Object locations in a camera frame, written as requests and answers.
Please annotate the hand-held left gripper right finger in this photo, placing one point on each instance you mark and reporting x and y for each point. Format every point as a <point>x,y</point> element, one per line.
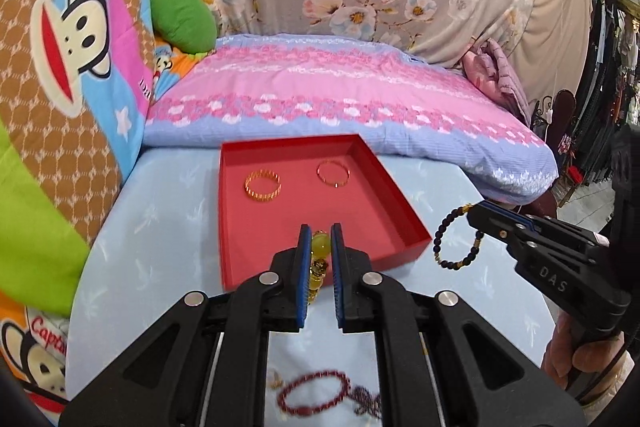
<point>337,277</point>

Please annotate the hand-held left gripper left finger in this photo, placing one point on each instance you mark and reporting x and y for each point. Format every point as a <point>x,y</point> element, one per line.
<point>302,277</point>

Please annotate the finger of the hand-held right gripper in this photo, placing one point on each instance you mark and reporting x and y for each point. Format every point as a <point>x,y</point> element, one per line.
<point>515,216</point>
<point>492,227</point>

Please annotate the red cardboard box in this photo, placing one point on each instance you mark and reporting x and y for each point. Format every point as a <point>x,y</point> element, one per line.
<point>295,214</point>

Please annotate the person's right hand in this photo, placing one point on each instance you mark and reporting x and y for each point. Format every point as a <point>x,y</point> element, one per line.
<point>595,357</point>

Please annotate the rose gold bangle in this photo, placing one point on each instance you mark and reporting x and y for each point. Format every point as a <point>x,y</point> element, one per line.
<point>331,183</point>

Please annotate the dark red chair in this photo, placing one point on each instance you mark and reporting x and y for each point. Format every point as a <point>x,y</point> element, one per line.
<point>562,117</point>

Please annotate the light blue palm print tablecloth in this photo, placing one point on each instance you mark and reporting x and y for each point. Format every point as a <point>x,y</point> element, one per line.
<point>165,232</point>

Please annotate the folded purple cloth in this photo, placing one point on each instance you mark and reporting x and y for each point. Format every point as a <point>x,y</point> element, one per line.
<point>492,67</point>

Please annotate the hanging dark clothes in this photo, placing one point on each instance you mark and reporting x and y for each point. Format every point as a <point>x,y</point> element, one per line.
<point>607,72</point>

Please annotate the pink and blue floral pillow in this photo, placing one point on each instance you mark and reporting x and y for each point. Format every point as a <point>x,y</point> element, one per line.
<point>325,82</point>

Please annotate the beige hanging cloth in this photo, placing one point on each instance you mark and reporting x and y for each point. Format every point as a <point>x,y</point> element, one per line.
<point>560,7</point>

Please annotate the green cushion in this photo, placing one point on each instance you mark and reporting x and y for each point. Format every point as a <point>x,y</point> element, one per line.
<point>182,17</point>

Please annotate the monkey print blanket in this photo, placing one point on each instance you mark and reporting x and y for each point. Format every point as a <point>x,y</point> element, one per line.
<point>75,72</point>

